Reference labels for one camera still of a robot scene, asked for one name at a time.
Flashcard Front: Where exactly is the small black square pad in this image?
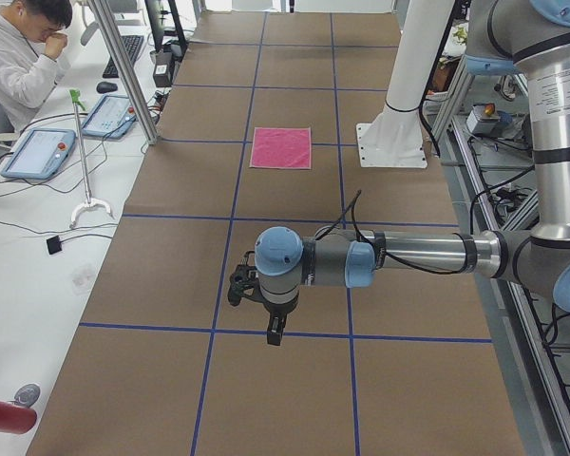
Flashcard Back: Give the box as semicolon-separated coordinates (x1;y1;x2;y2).
46;235;63;256

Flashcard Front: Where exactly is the black power adapter box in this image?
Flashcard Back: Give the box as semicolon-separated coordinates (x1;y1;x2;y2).
152;42;187;88

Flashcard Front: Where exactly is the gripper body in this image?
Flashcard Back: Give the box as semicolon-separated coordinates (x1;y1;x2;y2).
263;298;298;317

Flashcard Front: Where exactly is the far teach pendant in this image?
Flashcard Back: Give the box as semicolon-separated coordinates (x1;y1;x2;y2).
82;94;136;140

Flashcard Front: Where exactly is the red bottle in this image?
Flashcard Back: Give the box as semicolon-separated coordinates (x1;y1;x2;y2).
0;401;37;435

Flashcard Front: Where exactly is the teach pendant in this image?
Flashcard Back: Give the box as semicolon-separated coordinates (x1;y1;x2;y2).
82;94;136;140
0;128;76;181

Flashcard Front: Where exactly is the black keyboard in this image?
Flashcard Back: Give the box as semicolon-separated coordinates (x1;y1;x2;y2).
102;34;145;80

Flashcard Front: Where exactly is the black computer mouse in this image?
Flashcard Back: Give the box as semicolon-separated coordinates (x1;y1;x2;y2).
96;81;118;94

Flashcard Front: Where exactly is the near teach pendant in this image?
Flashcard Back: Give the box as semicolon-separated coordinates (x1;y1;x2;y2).
0;128;76;181

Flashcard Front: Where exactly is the person in white hoodie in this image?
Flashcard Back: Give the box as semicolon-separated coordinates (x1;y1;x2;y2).
0;1;73;132

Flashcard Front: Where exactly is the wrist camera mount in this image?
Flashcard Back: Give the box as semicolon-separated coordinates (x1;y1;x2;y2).
227;251;262;307

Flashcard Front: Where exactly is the pink and grey towel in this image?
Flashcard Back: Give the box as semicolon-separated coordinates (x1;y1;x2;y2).
250;127;312;170

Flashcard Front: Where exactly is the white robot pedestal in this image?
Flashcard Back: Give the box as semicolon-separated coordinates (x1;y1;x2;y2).
356;0;455;169

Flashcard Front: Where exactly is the round metal lid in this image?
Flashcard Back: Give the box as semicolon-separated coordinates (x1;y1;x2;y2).
12;383;41;409

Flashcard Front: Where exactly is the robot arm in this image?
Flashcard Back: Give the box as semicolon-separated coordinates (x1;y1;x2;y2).
252;1;570;345

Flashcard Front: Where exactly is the aluminium frame post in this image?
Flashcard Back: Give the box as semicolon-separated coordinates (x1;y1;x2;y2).
87;0;158;145

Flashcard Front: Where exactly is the emergency stop box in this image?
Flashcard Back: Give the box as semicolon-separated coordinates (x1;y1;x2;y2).
466;104;513;135

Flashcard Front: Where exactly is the reacher grabber tool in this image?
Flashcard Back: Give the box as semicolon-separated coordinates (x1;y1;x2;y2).
68;88;113;229

